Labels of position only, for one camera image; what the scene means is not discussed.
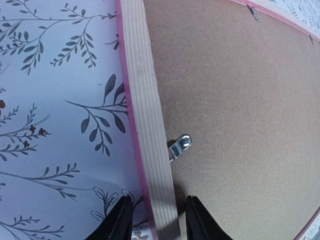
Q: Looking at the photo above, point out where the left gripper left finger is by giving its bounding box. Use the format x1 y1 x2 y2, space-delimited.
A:
85 195 133 240

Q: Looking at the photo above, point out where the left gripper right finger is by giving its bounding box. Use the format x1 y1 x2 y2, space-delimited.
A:
185 195 232 240

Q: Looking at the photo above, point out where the brown cardboard backing board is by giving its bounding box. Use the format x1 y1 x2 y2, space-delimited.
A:
144 0 320 240

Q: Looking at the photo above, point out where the pink wooden picture frame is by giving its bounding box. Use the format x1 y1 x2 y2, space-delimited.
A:
116 0 320 240

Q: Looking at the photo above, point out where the top edge metal clip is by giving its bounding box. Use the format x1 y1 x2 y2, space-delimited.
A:
167 133 193 163

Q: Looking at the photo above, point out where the floral patterned table mat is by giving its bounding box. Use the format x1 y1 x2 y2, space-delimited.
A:
0 0 320 240

